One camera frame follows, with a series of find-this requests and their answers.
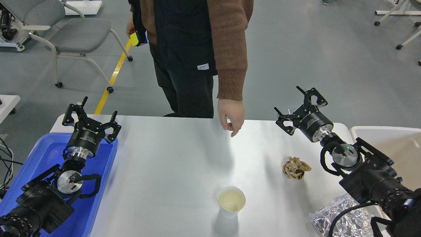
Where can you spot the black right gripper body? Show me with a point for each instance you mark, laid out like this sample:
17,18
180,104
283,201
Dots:
312,123

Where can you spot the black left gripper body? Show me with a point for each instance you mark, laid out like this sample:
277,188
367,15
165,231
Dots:
85,136

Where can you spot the colourful puzzle cube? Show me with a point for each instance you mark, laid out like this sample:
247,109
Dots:
138,39

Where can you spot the white paper cup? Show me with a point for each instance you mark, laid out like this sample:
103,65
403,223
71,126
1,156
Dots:
231,200

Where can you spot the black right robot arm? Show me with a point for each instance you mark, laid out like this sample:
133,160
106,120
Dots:
367,173

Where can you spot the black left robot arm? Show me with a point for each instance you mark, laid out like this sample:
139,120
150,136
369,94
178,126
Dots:
46,201

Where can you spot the person's left hand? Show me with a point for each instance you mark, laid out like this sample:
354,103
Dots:
231,114

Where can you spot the person's right hand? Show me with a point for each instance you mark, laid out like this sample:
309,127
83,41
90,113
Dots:
130,29

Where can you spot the blue plastic bin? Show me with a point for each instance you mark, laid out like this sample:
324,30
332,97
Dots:
48,152

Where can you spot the crumpled brown paper ball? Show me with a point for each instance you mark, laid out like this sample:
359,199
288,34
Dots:
294,168

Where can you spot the white side table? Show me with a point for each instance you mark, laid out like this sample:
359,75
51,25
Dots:
8,104

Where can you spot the beige plastic bin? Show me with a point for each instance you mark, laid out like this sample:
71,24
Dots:
401,144

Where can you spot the grey office chair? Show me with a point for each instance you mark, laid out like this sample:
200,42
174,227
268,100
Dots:
73,40

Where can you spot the white equipment cart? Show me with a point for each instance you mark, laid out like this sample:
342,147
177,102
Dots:
12,33

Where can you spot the crumpled silver foil bag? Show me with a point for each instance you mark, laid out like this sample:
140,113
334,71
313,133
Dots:
354,224

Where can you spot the person in brown sweater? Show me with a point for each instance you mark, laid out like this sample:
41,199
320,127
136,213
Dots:
191,41

